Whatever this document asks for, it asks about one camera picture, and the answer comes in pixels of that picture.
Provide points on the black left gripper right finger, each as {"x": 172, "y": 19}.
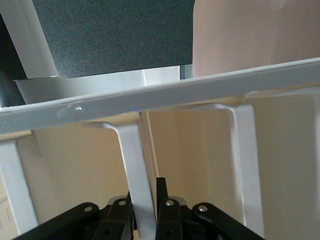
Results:
{"x": 180, "y": 220}

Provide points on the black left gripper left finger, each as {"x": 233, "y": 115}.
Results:
{"x": 112, "y": 220}

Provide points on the aluminium frame profile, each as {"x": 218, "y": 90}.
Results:
{"x": 100, "y": 85}

